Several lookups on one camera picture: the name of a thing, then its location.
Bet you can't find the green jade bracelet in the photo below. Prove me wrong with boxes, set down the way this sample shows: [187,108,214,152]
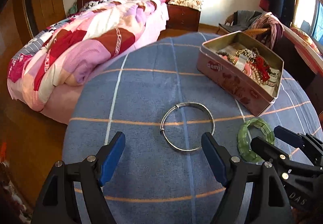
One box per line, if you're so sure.
[236,117,276,163]

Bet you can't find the red knotted tassel coin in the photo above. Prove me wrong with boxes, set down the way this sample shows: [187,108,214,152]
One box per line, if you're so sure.
[254,56,271,82]

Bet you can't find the pink jade bangle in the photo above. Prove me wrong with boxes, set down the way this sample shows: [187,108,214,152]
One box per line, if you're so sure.
[220,54,252,76]

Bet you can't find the metallic silver bead necklace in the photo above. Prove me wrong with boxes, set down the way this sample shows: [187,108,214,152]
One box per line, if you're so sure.
[235,48,257,61]

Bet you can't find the brown wooden bead mala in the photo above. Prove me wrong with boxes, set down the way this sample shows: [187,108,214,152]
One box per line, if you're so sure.
[251,47,261,59]

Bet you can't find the silver mesh band watch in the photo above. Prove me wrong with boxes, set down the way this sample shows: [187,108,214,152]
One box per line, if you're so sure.
[235,54,248,71]

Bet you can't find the pink metal tin box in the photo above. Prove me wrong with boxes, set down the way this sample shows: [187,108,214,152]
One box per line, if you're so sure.
[197,31,284,116]

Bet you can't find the pink bed mattress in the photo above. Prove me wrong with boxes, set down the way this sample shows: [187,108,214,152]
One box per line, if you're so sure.
[6,3,169,125]

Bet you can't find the wicker chair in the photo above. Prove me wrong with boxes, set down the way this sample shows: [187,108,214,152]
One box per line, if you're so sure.
[217,10,270,38]

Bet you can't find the blue plaid tablecloth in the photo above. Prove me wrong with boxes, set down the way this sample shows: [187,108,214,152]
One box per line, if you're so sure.
[62,31,323,224]

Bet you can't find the mauve scarf on chair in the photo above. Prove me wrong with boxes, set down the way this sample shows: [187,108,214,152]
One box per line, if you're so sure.
[249,12,284,50]

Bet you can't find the grey clothes on chair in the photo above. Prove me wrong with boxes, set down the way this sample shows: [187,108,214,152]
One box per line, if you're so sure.
[218,10,262,33]

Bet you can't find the patchwork pink quilt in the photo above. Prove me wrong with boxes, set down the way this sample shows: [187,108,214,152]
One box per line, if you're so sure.
[7,0,165,111]

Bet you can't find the wooden nightstand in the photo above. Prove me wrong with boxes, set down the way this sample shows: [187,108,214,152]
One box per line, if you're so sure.
[166,4,200,32]

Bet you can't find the floral cloth on nightstand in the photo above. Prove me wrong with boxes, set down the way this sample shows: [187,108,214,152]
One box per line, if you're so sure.
[168,0,202,11]

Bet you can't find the pearl necklace in tin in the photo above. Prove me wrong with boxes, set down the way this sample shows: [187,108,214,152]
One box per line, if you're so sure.
[248,62,277,86]

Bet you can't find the silver wire bangle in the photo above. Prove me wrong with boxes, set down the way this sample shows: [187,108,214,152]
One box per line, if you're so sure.
[159,102,215,153]

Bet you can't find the window with grey frame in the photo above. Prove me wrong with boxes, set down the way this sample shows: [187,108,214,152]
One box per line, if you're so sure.
[292,0,322,45]

